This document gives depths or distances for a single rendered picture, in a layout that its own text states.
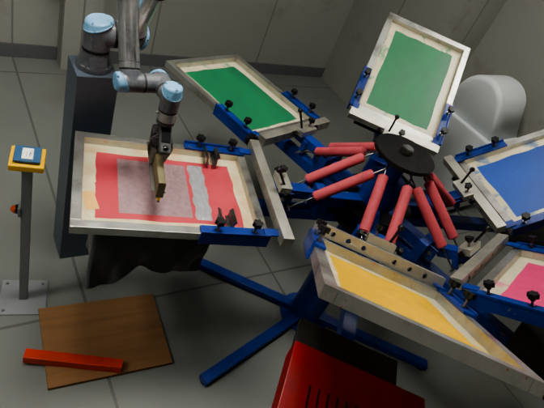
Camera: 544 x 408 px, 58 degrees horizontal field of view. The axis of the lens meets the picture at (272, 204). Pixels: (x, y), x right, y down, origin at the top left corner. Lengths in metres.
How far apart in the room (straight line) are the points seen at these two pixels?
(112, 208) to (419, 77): 2.13
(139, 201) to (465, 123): 3.16
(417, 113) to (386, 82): 0.28
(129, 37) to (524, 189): 2.17
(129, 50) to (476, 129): 3.26
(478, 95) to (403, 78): 1.33
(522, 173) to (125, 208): 2.16
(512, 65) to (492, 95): 0.82
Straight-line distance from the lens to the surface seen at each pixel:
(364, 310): 1.20
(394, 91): 3.22
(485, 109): 4.49
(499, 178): 3.05
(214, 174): 2.33
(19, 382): 2.67
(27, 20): 4.71
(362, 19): 5.81
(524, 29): 5.22
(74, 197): 2.00
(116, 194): 2.09
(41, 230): 3.23
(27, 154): 2.21
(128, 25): 1.93
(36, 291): 2.93
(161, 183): 1.90
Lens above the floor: 2.36
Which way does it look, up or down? 38 degrees down
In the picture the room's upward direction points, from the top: 25 degrees clockwise
